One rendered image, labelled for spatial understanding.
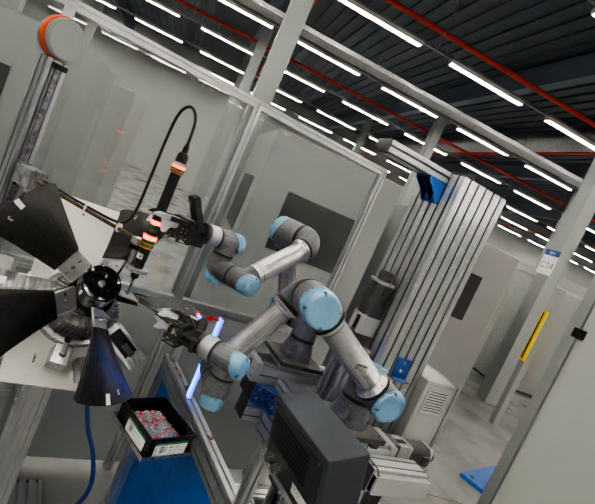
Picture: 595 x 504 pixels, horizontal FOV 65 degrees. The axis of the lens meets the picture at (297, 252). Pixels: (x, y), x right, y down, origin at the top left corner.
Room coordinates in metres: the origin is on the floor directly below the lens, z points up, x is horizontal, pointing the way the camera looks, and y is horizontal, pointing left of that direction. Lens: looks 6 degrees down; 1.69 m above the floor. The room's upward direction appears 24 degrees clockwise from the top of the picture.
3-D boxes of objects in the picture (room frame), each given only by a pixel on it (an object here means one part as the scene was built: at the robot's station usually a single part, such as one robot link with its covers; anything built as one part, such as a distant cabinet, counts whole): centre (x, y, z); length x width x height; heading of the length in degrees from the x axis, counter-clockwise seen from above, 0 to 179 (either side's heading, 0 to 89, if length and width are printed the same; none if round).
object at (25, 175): (1.72, 1.02, 1.37); 0.10 x 0.07 x 0.08; 67
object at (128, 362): (1.52, 0.42, 0.98); 0.20 x 0.16 x 0.20; 32
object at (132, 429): (1.43, 0.19, 0.85); 0.22 x 0.17 x 0.07; 48
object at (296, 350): (2.08, -0.18, 1.09); 0.15 x 0.15 x 0.10
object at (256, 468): (1.21, -0.14, 0.96); 0.03 x 0.03 x 0.20; 32
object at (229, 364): (1.34, 0.05, 1.17); 0.11 x 0.08 x 0.09; 69
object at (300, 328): (2.09, -0.17, 1.20); 0.13 x 0.12 x 0.14; 58
